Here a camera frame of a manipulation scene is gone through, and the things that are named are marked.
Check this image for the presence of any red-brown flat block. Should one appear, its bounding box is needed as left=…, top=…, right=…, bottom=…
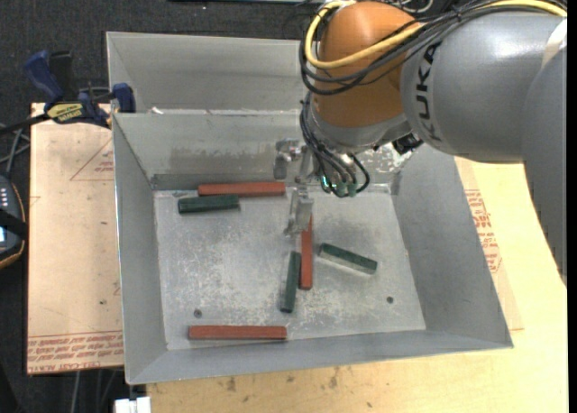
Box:
left=197, top=181, right=288, bottom=198
left=188, top=324, right=289, bottom=342
left=298, top=215, right=315, bottom=291

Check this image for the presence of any brown cardboard board red print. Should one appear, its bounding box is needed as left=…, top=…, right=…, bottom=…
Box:
left=25, top=102, right=527, bottom=376

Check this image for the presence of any dark green flat block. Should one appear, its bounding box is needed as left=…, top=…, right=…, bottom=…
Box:
left=317, top=243, right=379, bottom=276
left=177, top=194, right=241, bottom=216
left=279, top=251, right=303, bottom=314

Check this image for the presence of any grey metal bin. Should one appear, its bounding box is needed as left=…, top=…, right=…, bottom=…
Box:
left=105, top=31, right=514, bottom=386

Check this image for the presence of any black cylinder on white bracket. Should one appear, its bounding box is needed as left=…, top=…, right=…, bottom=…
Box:
left=374, top=130, right=424, bottom=163

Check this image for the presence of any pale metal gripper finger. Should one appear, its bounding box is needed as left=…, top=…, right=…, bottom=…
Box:
left=272, top=138, right=301, bottom=180
left=282, top=188, right=316, bottom=237

